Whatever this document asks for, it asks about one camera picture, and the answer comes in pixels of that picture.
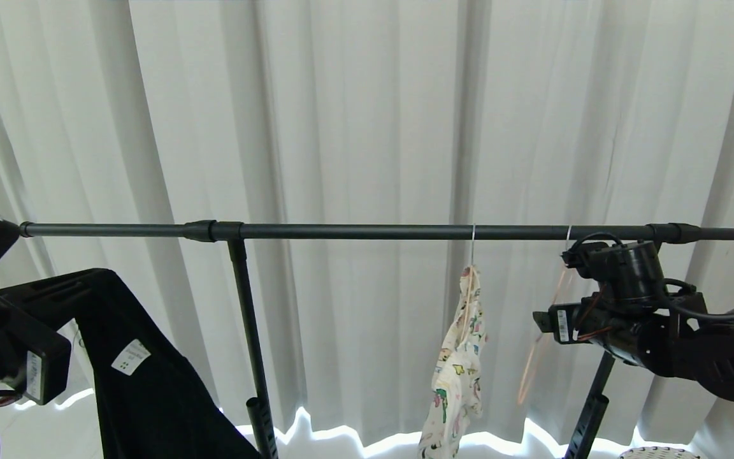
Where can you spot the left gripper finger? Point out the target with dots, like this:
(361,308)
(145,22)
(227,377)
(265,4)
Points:
(48,293)

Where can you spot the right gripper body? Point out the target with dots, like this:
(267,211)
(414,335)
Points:
(615,331)

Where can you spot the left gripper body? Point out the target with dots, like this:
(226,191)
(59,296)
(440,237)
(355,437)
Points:
(4,350)

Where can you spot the pink clothes hanger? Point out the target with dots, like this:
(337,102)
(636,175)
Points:
(532,363)
(473,245)

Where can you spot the black garment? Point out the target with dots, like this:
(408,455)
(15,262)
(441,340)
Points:
(150,395)

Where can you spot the cream printed garment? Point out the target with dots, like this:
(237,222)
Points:
(456,382)

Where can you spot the white laundry basket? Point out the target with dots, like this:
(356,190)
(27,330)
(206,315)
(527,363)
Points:
(660,454)

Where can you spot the black clothes rack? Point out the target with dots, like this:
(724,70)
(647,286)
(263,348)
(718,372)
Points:
(373,231)

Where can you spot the white curtain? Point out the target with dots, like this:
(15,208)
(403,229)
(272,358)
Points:
(341,95)

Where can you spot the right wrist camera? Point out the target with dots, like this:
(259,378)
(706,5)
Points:
(587,258)

